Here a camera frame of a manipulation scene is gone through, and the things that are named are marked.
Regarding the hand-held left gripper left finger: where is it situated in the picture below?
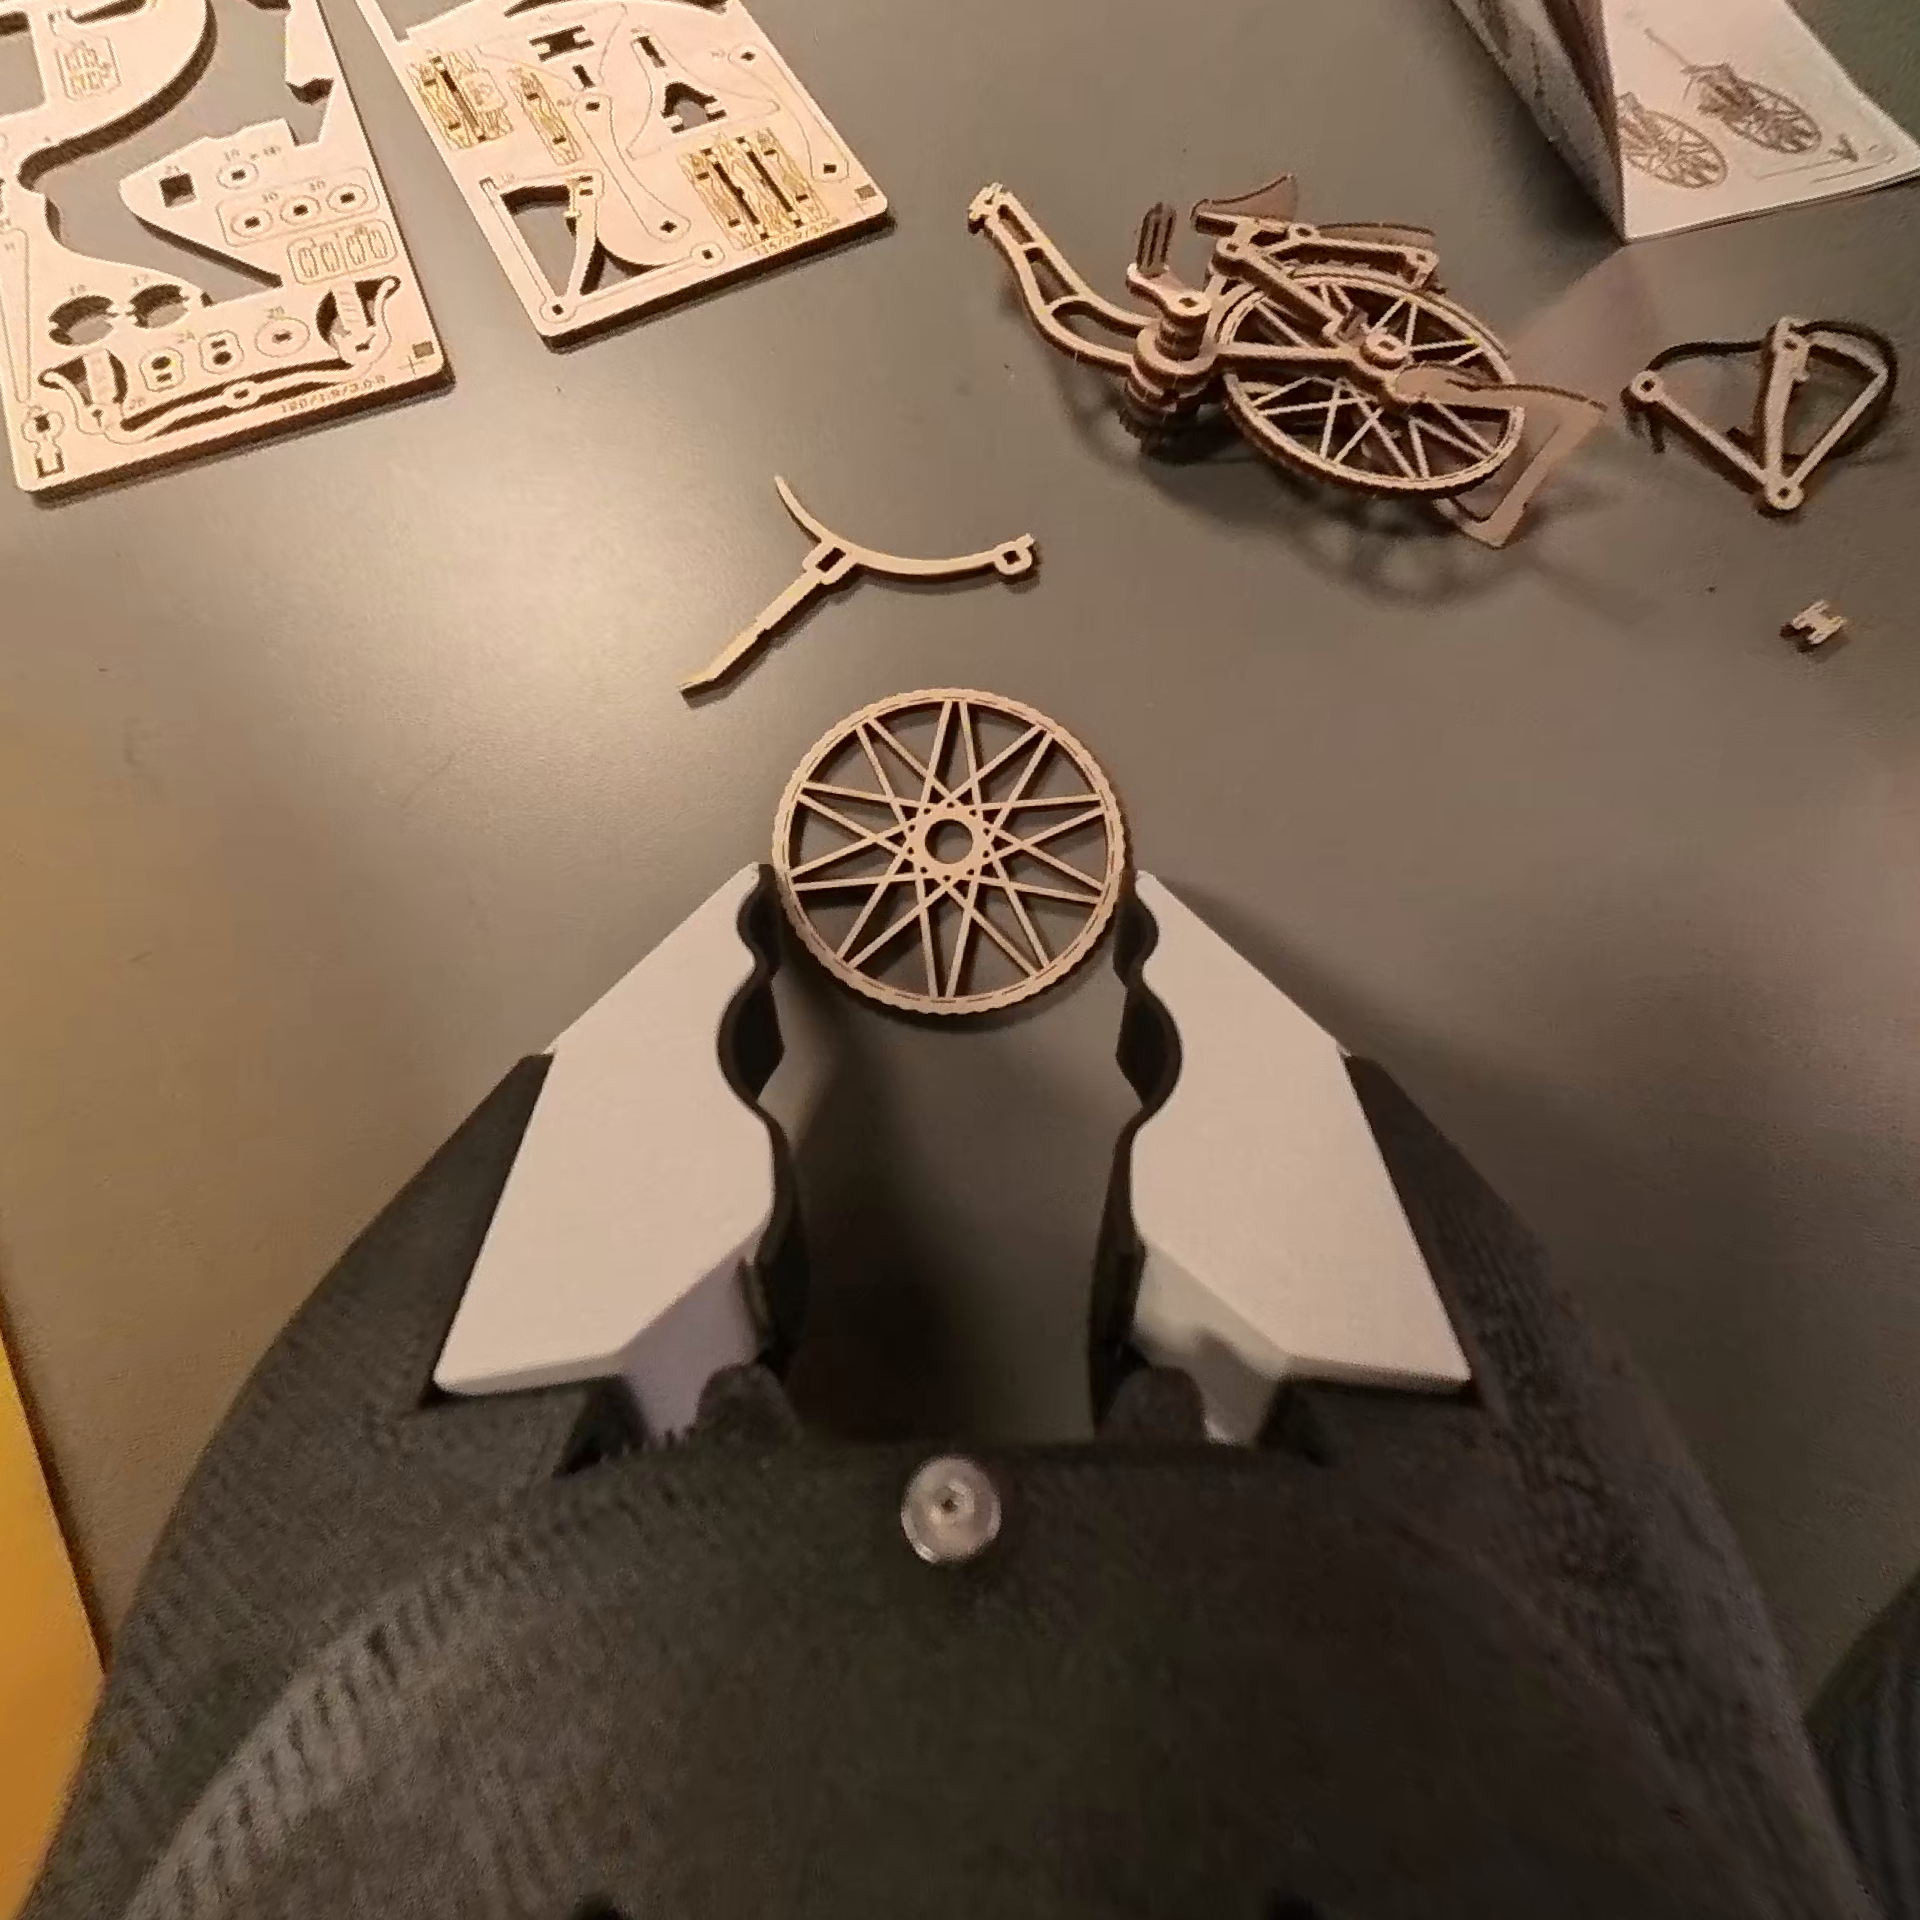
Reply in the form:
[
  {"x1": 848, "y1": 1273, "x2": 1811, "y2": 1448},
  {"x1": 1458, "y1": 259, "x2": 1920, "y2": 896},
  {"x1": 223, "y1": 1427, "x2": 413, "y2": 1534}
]
[{"x1": 430, "y1": 866, "x2": 810, "y2": 1446}]

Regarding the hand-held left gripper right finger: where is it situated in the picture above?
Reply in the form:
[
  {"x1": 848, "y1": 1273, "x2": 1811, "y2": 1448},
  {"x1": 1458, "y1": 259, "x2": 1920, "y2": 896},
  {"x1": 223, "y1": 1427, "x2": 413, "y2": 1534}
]
[{"x1": 1088, "y1": 866, "x2": 1475, "y2": 1448}]

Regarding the wooden spoked wheel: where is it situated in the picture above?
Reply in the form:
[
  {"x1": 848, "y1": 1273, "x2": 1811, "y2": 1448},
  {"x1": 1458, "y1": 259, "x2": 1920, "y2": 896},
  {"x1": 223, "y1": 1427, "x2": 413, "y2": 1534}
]
[{"x1": 774, "y1": 687, "x2": 1127, "y2": 1026}]

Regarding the yellow storage bin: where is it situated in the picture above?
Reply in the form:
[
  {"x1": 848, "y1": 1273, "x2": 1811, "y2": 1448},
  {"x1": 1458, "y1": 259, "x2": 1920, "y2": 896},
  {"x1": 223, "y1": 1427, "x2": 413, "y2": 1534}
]
[{"x1": 0, "y1": 1304, "x2": 109, "y2": 1749}]

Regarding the wooden parts sheet curved cutout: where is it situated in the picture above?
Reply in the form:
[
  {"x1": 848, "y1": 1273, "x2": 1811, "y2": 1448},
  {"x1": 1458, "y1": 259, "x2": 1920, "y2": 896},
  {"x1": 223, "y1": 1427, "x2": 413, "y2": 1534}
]
[{"x1": 0, "y1": 0, "x2": 455, "y2": 498}]

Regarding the wooden parts sheet with slots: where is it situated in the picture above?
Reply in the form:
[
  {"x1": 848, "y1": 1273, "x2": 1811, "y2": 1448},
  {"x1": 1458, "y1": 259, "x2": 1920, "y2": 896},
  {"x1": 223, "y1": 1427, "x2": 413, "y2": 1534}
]
[{"x1": 350, "y1": 0, "x2": 891, "y2": 351}]

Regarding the wooden bicycle model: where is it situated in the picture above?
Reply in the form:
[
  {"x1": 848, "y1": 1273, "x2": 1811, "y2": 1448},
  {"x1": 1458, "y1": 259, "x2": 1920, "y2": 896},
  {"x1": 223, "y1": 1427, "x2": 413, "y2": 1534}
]
[{"x1": 967, "y1": 173, "x2": 1608, "y2": 551}]

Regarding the wooden curved fender part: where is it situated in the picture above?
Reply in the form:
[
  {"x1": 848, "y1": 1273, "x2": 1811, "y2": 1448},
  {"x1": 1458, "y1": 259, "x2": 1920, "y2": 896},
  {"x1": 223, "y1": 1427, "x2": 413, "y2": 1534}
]
[{"x1": 680, "y1": 477, "x2": 1036, "y2": 696}]

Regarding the assembly instruction booklet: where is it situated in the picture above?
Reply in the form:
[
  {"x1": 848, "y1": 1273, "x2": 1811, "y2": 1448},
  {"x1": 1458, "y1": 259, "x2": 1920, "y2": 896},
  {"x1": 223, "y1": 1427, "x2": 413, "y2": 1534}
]
[{"x1": 1451, "y1": 0, "x2": 1920, "y2": 245}]

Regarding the small wooden frame with band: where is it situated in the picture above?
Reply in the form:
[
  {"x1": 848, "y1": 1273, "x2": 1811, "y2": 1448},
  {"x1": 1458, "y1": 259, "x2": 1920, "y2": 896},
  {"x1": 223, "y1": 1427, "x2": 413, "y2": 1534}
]
[{"x1": 1621, "y1": 312, "x2": 1894, "y2": 515}]

